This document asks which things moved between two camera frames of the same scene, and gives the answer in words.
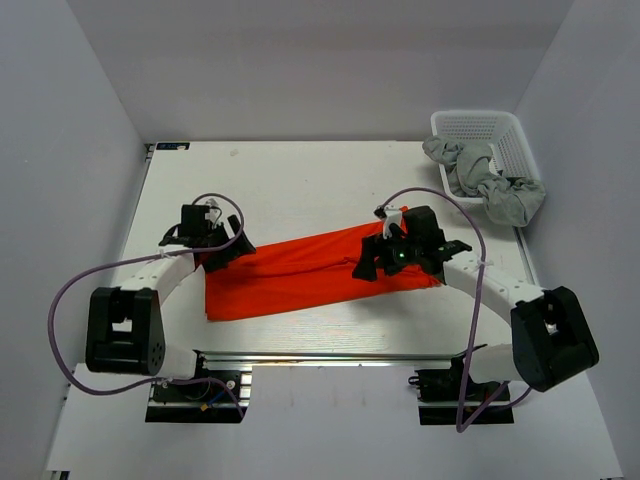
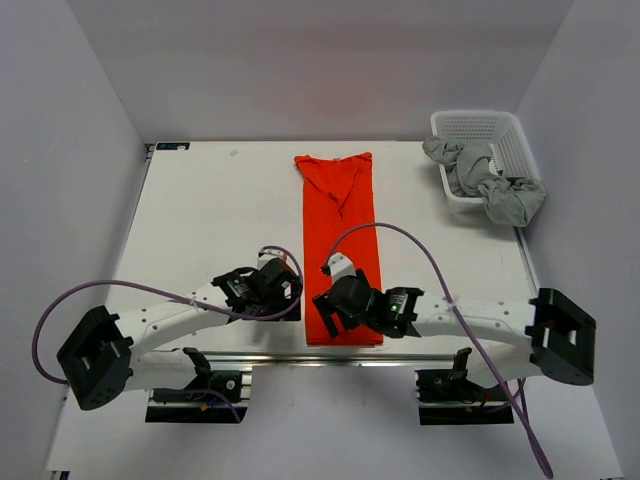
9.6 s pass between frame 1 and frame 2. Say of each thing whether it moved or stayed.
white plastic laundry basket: stayed
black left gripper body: moved
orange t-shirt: moved
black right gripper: moved
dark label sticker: stayed
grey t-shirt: stayed
